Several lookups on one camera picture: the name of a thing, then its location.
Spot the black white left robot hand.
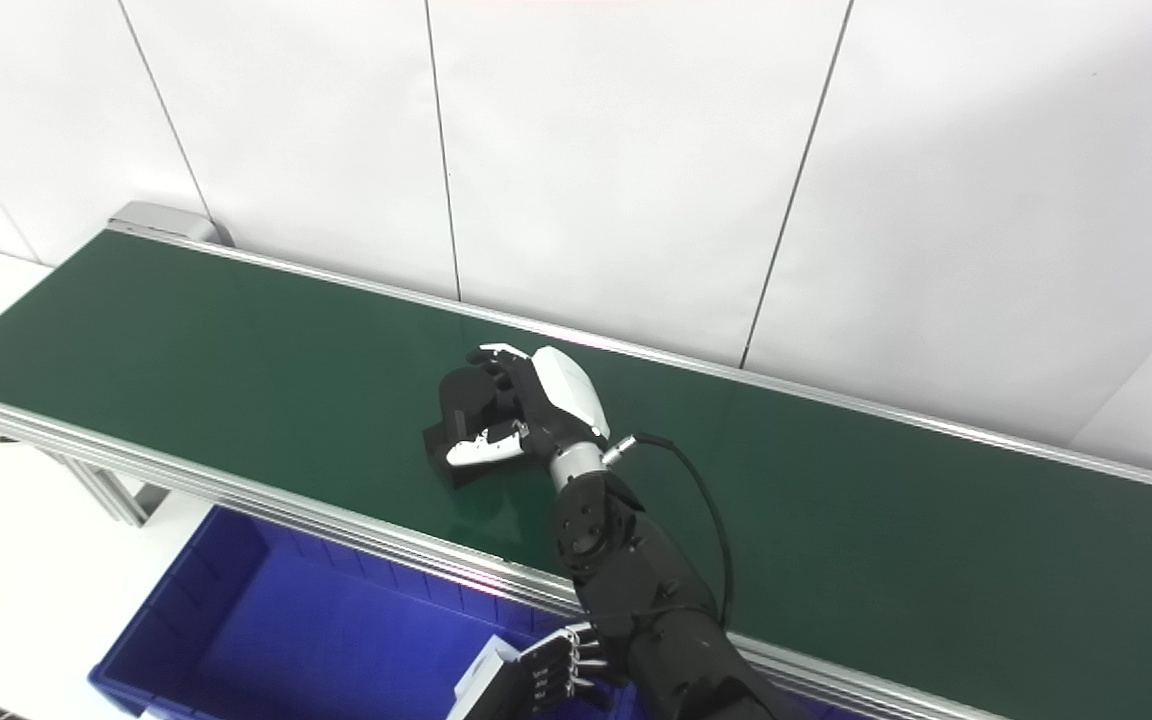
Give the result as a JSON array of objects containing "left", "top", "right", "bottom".
[{"left": 446, "top": 622, "right": 628, "bottom": 720}]

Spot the blue plastic bin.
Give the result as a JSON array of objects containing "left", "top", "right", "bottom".
[{"left": 88, "top": 505, "right": 657, "bottom": 720}]

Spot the grey conveyor end cap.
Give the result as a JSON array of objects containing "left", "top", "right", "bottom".
[{"left": 106, "top": 200, "right": 232, "bottom": 246}]

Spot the aluminium conveyor support leg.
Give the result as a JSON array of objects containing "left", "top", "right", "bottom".
[{"left": 56, "top": 452, "right": 173, "bottom": 529}]

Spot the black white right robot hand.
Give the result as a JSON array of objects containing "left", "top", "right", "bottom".
[{"left": 446, "top": 343, "right": 612, "bottom": 471}]

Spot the black cylinder-on-base part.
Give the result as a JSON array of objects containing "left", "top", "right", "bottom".
[{"left": 423, "top": 360, "right": 537, "bottom": 489}]

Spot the green conveyor belt aluminium frame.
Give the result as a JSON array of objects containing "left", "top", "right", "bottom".
[{"left": 0, "top": 200, "right": 1152, "bottom": 720}]

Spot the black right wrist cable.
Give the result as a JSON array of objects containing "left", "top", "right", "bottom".
[{"left": 604, "top": 432, "right": 734, "bottom": 626}]

